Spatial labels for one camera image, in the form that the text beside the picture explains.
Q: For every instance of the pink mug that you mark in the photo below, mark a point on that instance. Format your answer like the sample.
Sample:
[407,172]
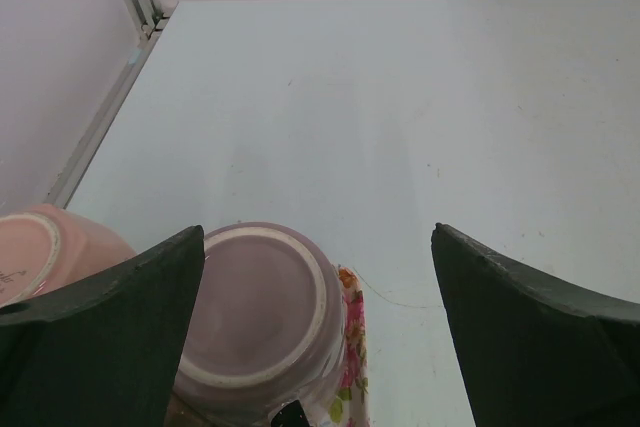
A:
[45,248]

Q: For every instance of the floral tray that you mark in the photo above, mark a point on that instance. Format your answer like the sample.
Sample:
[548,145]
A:
[346,403]

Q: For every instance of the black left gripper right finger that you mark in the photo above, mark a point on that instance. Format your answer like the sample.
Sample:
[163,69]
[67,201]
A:
[533,349]

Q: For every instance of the aluminium frame post left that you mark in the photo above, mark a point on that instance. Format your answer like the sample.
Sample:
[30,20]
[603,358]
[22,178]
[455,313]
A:
[149,18]

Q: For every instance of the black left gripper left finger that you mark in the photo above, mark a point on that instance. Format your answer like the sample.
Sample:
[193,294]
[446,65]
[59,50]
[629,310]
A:
[103,351]

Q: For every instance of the purple mug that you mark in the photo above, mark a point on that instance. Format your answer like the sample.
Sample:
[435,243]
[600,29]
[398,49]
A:
[267,328]

